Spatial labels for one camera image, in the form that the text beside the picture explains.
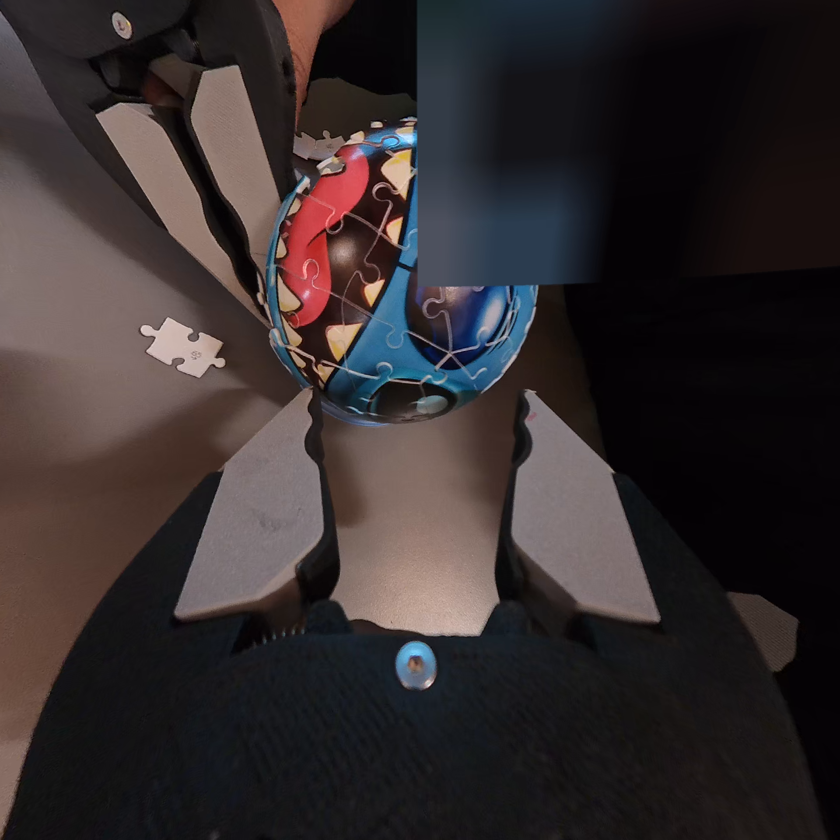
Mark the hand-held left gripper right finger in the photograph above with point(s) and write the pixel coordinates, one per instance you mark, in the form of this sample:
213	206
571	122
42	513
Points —
577	538

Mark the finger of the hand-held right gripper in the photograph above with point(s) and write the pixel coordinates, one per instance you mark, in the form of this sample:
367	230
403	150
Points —
236	131
157	170

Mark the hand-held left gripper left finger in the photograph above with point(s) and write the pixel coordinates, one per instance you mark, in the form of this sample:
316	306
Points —
256	538

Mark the blue puzzle ball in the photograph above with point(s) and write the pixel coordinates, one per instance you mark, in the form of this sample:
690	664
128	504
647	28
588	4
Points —
341	295

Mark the person's right hand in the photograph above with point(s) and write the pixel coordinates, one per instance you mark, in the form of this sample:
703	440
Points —
300	46

